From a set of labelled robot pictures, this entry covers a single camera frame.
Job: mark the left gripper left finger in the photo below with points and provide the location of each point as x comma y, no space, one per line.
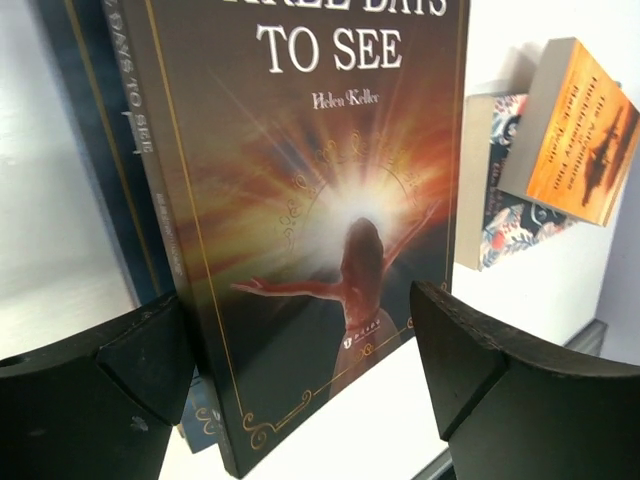
99,404

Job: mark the Nineteen Eighty-Four blue book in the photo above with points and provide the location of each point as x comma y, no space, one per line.
89,77

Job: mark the Three Days to See book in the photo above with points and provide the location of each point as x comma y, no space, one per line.
303,157

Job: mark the floral cover white book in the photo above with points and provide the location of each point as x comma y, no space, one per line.
491,224

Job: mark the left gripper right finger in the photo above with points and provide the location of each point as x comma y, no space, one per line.
511,405

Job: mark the orange Huckleberry Finn book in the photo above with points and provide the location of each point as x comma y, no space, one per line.
576,137

